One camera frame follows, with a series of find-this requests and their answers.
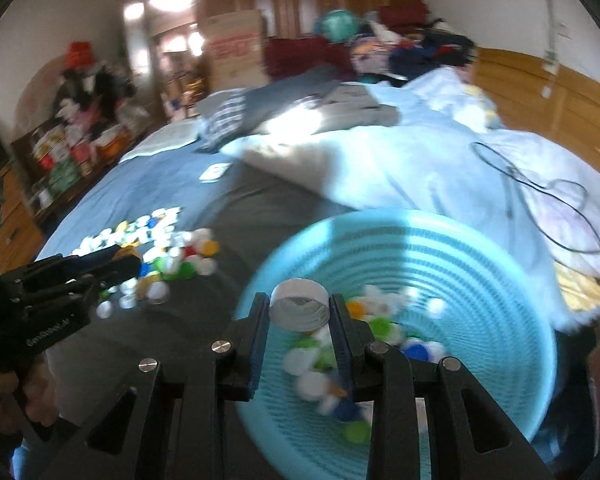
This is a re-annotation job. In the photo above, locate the cardboard box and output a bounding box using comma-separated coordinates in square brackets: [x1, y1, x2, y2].
[200, 10, 272, 94]

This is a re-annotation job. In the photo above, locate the light blue plastic basket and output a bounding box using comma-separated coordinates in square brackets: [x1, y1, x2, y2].
[232, 208, 558, 463]

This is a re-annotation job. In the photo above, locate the grey pillow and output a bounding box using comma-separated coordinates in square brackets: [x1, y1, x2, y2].
[325, 85, 400, 127]

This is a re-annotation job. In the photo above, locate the white fleece blanket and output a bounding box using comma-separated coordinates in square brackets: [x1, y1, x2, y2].
[119, 120, 202, 164]

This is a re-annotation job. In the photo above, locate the heap of clothes and bags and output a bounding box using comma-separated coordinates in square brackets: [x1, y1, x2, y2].
[55, 42, 137, 122]

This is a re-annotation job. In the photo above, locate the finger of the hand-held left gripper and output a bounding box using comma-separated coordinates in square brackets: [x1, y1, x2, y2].
[65, 258, 142, 311]
[35, 245, 123, 281]

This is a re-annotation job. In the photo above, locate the dark wooden table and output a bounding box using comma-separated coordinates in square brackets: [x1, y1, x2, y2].
[10, 110, 157, 222]

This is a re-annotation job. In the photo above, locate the heap of colourful clothes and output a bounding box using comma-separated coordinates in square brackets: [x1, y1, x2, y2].
[350, 5, 482, 82]

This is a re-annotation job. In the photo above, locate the wooden dresser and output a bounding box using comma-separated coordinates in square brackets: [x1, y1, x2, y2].
[0, 170, 47, 262]

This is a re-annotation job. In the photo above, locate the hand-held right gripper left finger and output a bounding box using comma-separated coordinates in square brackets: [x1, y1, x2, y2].
[17, 294, 272, 480]

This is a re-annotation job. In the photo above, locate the yellow patterned cloth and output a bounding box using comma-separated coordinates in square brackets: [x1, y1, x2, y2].
[554, 260, 600, 317]

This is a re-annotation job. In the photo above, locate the large white bottle cap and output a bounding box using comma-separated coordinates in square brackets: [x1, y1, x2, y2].
[268, 279, 331, 332]

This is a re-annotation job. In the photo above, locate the blue bed blanket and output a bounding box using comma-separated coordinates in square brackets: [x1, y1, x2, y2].
[32, 87, 341, 361]

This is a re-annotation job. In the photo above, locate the white wall cable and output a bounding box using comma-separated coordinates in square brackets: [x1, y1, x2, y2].
[539, 0, 568, 102]

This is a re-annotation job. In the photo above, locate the plaid shirt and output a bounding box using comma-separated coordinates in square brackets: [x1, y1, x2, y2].
[199, 92, 252, 152]

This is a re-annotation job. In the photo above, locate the pile of bottle caps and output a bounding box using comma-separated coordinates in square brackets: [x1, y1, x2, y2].
[72, 205, 221, 318]
[282, 284, 448, 443]

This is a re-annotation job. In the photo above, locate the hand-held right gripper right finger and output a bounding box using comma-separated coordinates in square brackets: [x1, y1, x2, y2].
[330, 294, 556, 480]

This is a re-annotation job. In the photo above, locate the teal bag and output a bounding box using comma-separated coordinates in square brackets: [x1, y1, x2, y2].
[315, 9, 357, 44]

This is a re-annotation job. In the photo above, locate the wooden bed headboard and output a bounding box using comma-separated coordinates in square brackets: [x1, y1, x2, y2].
[475, 47, 600, 188]

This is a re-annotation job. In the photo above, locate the white quilt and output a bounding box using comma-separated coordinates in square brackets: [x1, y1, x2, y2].
[220, 67, 600, 333]

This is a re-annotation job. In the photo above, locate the dark red garment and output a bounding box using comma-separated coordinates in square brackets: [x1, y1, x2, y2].
[265, 35, 354, 82]

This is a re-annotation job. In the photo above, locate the black cable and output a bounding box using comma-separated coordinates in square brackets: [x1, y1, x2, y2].
[470, 141, 600, 257]

